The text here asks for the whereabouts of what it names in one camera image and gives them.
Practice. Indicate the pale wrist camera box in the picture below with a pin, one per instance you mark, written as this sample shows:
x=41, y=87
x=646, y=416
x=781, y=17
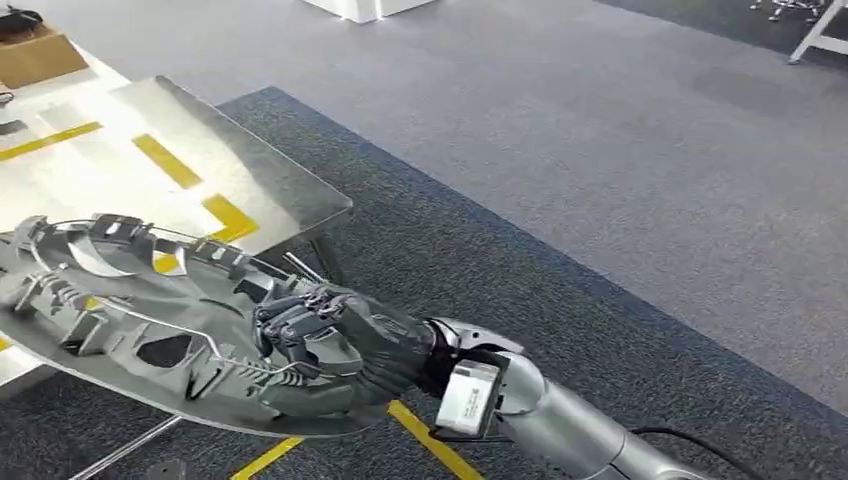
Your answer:
x=467, y=397

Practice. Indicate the black item on box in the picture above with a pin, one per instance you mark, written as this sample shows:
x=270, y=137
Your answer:
x=16, y=20

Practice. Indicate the brown cardboard box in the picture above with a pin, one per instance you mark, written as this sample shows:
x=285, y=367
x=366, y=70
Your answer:
x=40, y=63

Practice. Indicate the grey plastic wheel hubcap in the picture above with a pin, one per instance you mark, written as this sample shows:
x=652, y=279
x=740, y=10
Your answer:
x=166, y=311

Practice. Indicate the yellow bench tape strip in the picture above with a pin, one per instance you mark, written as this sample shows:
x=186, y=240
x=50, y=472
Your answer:
x=46, y=140
x=169, y=162

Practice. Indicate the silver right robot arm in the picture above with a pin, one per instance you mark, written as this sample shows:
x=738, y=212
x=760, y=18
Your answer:
x=570, y=430

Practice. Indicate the steel work bench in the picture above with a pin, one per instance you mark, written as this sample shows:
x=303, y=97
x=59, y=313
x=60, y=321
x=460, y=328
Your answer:
x=212, y=132

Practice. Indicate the white table leg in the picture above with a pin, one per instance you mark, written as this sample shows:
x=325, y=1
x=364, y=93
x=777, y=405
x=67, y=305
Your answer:
x=818, y=40

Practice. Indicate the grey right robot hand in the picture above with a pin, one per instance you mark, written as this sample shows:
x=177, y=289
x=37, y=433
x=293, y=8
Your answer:
x=381, y=344

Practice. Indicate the chair wheel base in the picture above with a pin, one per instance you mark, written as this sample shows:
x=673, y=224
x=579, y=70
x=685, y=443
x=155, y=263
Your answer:
x=788, y=8

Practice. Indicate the white furniture base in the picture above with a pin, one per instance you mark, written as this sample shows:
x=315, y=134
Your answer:
x=368, y=8

